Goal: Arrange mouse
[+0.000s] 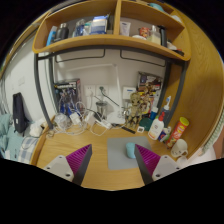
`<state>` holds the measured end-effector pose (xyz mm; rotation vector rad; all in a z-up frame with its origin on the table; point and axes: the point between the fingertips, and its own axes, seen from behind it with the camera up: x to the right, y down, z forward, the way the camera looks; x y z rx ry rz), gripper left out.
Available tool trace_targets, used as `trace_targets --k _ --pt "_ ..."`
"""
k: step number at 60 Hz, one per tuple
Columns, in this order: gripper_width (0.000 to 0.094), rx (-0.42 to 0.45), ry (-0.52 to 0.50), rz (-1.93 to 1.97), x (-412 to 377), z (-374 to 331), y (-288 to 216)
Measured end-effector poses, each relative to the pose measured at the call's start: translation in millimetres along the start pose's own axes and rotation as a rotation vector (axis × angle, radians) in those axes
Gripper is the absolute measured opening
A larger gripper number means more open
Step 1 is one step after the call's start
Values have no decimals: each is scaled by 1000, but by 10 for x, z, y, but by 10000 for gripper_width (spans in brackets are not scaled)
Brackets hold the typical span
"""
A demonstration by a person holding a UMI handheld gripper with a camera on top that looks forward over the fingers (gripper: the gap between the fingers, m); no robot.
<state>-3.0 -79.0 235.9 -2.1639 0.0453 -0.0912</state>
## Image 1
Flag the colourful printed box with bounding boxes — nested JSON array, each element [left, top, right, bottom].
[[137, 70, 164, 111]]

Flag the white blue electric toothbrush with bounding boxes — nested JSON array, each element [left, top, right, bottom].
[[163, 95, 173, 116]]

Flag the grey mouse pad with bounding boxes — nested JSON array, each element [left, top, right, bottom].
[[106, 135, 158, 171]]

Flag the light blue computer mouse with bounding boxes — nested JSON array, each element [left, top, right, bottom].
[[125, 142, 138, 160]]

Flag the black ruler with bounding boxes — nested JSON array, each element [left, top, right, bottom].
[[121, 124, 138, 134]]

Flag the white wall socket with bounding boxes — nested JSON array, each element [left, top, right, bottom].
[[83, 84, 97, 98], [96, 84, 109, 98]]

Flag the red chips can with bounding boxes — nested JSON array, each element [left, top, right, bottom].
[[166, 116, 190, 149]]

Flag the small blue white box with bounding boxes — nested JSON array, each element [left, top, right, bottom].
[[159, 127, 172, 144]]

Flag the blue tube bottle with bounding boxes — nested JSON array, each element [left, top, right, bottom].
[[149, 105, 159, 122]]

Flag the large brown tree figure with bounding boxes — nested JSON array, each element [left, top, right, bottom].
[[124, 92, 144, 132]]

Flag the teal blanket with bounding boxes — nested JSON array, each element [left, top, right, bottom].
[[0, 113, 26, 161]]

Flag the crumpled white tissue pile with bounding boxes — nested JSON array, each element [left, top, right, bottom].
[[29, 118, 48, 138]]

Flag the white desk lamp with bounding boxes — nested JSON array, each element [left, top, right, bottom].
[[54, 63, 126, 125]]

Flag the dark backpack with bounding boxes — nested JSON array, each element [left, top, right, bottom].
[[12, 92, 30, 134]]

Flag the blue checked quilt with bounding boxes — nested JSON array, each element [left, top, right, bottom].
[[17, 135, 40, 165]]

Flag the white power strip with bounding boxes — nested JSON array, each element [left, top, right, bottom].
[[94, 118, 113, 130]]

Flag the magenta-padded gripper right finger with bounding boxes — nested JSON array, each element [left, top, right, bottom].
[[133, 143, 183, 185]]

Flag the green round tin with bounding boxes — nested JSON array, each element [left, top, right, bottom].
[[138, 116, 154, 132]]

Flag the steel cup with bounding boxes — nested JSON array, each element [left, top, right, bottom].
[[95, 100, 109, 120]]

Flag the small brown tree figure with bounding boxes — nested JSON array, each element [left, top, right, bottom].
[[141, 87, 156, 116]]

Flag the white lotion pump bottle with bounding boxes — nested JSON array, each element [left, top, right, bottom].
[[147, 111, 167, 141]]

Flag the wooden shelf unit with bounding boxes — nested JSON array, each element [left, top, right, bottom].
[[32, 0, 193, 63]]

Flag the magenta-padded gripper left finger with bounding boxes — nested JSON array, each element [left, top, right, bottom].
[[43, 143, 94, 187]]

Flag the tangled white cables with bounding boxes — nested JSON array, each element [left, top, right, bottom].
[[46, 101, 114, 138]]

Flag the white mug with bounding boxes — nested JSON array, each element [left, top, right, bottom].
[[170, 138, 189, 159]]

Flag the black plug cable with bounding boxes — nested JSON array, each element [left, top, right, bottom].
[[99, 86, 121, 108]]

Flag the white wall box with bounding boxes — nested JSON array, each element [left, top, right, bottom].
[[121, 86, 137, 101]]

